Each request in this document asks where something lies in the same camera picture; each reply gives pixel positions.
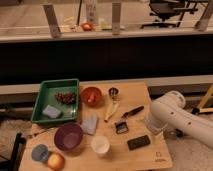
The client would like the black eraser block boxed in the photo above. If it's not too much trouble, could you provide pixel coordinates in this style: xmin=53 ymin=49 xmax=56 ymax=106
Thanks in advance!
xmin=127 ymin=135 xmax=150 ymax=150

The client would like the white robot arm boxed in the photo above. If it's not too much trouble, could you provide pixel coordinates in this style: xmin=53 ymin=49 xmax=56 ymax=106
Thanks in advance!
xmin=144 ymin=91 xmax=213 ymax=149

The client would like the small metal cup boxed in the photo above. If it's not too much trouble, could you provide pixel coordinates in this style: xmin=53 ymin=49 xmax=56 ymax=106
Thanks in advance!
xmin=108 ymin=87 xmax=119 ymax=100

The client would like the orange bowl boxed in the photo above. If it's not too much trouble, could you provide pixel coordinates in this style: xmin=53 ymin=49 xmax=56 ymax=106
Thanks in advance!
xmin=80 ymin=87 xmax=102 ymax=107

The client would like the bunch of dark grapes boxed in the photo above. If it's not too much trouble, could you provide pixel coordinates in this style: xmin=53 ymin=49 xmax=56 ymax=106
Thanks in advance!
xmin=55 ymin=93 xmax=76 ymax=105

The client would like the grey folded cloth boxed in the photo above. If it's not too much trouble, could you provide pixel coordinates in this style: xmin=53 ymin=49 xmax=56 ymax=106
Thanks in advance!
xmin=81 ymin=115 xmax=98 ymax=135

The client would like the black binder clip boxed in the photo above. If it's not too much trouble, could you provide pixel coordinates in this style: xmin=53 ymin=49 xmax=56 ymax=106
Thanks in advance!
xmin=115 ymin=121 xmax=129 ymax=134

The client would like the green plastic tray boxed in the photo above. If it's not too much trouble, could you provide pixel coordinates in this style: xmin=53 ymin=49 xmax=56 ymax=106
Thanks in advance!
xmin=31 ymin=79 xmax=79 ymax=125

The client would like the white cup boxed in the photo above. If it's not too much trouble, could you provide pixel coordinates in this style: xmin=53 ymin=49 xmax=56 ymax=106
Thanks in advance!
xmin=91 ymin=136 xmax=110 ymax=156

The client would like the blue sponge in tray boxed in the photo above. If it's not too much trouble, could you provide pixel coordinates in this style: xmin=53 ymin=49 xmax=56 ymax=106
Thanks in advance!
xmin=42 ymin=105 xmax=61 ymax=119

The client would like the red fruit on shelf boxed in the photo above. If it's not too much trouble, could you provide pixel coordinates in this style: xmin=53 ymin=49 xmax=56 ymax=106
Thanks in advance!
xmin=81 ymin=22 xmax=93 ymax=31

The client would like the purple bowl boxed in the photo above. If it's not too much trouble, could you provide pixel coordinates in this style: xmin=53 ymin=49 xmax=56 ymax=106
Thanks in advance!
xmin=54 ymin=123 xmax=83 ymax=151

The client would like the red yellow apple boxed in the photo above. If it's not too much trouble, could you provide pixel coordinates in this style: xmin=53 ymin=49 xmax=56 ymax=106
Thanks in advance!
xmin=47 ymin=153 xmax=65 ymax=171

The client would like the blue round lid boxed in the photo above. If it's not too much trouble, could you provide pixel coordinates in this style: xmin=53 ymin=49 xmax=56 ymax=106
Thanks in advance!
xmin=31 ymin=144 xmax=49 ymax=163

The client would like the black office chair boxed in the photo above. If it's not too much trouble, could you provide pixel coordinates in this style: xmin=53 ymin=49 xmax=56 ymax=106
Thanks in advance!
xmin=141 ymin=0 xmax=209 ymax=29

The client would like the black handled knife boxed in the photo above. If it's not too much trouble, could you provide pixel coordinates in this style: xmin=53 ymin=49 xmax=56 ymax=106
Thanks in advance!
xmin=121 ymin=106 xmax=144 ymax=118

